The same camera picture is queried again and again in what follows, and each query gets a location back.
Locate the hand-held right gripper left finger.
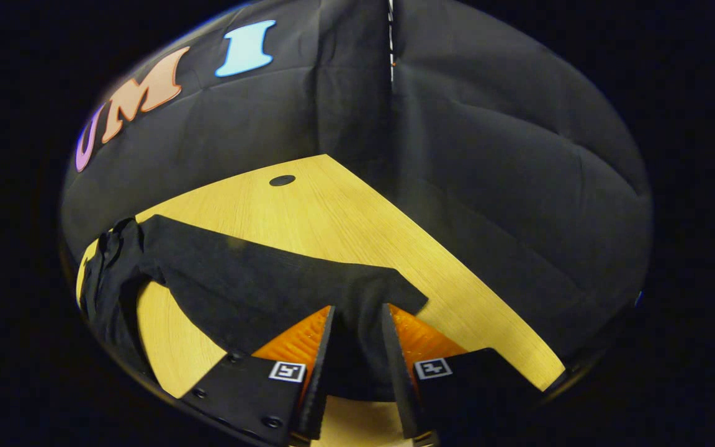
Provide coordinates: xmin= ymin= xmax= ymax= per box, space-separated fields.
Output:
xmin=181 ymin=304 xmax=338 ymax=447

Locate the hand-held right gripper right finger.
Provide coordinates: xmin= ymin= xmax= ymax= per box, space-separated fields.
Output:
xmin=381 ymin=302 xmax=547 ymax=445

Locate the black button-up shirt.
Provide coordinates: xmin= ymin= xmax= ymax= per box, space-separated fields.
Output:
xmin=78 ymin=214 xmax=429 ymax=401

